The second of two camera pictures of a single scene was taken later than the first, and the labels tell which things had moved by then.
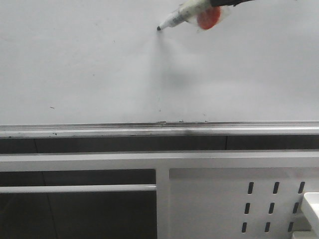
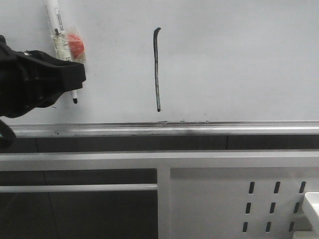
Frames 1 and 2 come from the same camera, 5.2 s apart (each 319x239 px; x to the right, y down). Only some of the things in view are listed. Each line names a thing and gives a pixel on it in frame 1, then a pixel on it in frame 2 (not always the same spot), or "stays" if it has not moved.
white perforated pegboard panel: x=238 y=203 stays
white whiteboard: x=103 y=61 stays
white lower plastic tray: x=305 y=234 stays
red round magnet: x=209 y=18 -> x=76 y=45
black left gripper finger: x=224 y=3 -> x=30 y=79
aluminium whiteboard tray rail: x=158 y=129 stays
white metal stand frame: x=161 y=162 stays
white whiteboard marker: x=188 y=12 -> x=61 y=37
